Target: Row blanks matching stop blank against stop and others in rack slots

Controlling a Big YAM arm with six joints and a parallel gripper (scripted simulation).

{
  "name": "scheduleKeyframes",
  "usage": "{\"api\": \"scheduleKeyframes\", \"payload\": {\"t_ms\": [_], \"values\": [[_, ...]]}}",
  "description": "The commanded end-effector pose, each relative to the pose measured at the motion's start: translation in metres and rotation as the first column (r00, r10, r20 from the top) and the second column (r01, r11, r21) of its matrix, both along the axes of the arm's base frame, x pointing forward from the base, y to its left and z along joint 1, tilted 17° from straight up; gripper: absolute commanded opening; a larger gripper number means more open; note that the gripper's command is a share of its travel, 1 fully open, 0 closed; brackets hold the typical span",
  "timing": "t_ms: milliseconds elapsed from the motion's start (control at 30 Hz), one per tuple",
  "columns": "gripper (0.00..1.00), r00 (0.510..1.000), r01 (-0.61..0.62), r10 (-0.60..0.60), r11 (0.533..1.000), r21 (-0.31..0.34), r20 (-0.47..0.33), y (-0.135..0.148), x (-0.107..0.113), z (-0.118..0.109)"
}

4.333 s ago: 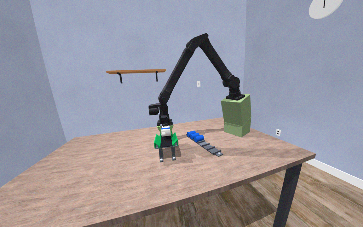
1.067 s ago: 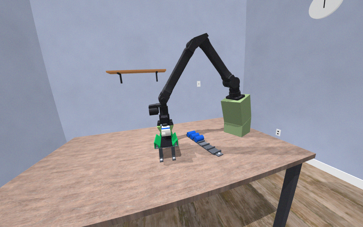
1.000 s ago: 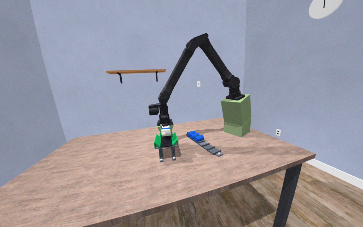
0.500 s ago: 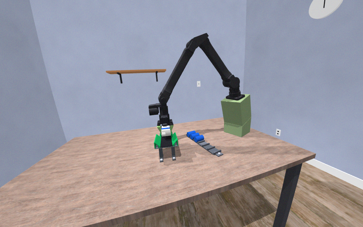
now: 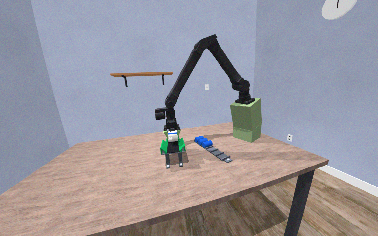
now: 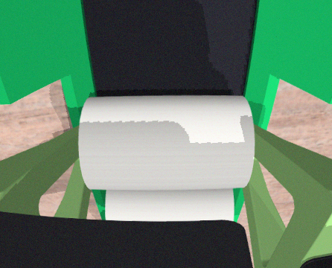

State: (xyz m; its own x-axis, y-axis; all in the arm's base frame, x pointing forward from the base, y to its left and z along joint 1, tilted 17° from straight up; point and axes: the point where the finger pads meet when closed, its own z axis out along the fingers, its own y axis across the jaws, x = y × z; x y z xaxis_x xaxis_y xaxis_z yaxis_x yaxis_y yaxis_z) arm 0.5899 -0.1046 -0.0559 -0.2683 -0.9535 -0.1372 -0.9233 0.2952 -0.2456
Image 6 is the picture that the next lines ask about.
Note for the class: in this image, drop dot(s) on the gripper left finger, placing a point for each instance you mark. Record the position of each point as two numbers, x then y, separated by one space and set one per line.
26 176

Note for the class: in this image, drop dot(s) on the white cylinder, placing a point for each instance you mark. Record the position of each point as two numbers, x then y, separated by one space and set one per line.
170 205
166 142

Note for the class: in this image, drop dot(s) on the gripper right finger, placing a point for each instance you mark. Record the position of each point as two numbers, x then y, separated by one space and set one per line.
307 176

